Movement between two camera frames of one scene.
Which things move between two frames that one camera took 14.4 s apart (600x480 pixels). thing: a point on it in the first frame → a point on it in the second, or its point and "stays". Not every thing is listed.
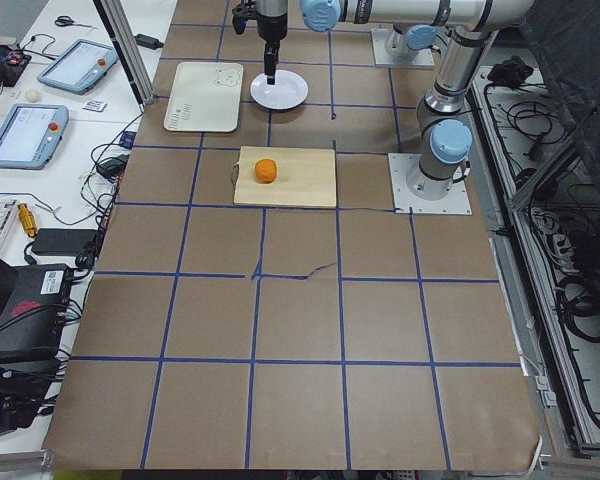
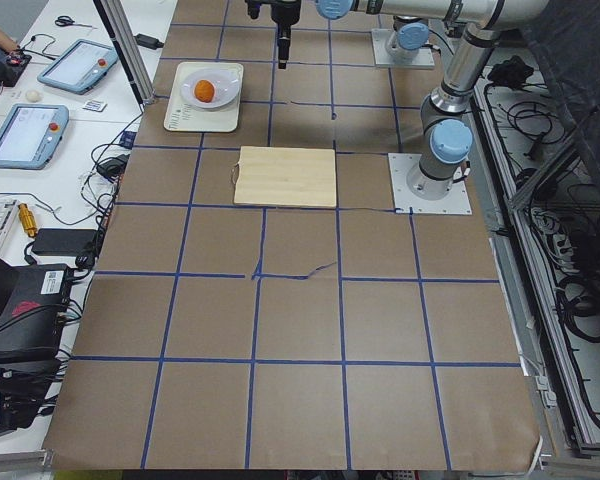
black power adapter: x=148 y=42 stays
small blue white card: x=95 y=105 stays
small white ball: x=33 y=96 stays
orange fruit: x=266 y=170 → x=204 y=90
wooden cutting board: x=306 y=176 stays
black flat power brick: x=63 y=241 stays
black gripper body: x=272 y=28 → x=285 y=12
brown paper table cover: x=255 y=306 stays
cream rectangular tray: x=205 y=97 stays
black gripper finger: x=271 y=50 → x=283 y=44
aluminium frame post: x=130 y=49 stays
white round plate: x=288 y=91 → x=227 y=86
